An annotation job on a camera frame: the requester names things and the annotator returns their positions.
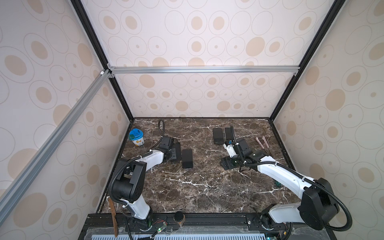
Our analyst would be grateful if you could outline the black phone case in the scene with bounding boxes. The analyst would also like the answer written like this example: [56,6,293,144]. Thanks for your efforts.
[213,128,225,145]
[170,143,182,163]

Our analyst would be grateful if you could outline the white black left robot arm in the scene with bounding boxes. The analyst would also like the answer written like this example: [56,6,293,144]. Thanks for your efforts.
[108,136,182,223]

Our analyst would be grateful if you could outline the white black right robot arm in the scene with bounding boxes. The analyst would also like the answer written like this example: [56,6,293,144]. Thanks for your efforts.
[221,138,353,232]

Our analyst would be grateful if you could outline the magenta-edged smartphone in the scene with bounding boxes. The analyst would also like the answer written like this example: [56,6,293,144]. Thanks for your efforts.
[182,149,193,169]

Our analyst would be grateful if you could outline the blue white yogurt cup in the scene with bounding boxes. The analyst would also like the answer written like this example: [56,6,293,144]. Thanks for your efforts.
[129,129,145,147]

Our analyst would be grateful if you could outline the black cylinder on base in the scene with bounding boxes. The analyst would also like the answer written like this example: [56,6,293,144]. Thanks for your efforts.
[174,211,186,227]

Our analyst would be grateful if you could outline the brown wooden stick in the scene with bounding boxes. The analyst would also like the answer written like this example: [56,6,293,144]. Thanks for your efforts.
[107,197,119,238]

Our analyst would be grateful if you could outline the silver aluminium crossbar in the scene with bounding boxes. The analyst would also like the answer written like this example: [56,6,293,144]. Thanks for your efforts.
[111,65,300,74]

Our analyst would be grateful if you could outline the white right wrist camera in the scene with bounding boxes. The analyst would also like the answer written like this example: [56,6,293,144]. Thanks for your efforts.
[223,144,238,158]

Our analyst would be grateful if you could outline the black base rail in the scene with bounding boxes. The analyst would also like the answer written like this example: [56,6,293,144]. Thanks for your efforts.
[79,213,336,240]

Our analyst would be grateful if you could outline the black frame post right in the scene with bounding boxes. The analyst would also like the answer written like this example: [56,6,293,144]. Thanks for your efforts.
[270,0,346,122]

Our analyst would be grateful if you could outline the black frame post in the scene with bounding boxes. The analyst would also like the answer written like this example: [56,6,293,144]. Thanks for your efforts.
[270,0,346,122]
[70,0,135,122]

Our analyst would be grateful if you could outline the black frame post left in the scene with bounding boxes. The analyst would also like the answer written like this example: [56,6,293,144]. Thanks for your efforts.
[70,0,135,122]

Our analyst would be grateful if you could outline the silver aluminium side rail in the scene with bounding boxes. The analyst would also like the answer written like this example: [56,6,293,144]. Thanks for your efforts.
[1,69,112,225]

